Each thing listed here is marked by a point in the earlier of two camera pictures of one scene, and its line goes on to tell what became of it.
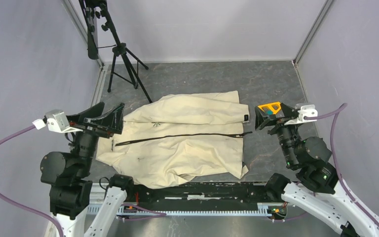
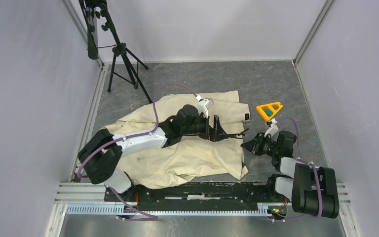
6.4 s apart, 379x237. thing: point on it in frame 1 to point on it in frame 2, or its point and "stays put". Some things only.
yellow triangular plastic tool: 273,108 stays put
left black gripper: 111,121 to 216,133
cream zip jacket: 176,137 stays put
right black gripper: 261,119 to 253,146
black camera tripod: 122,66 stays put
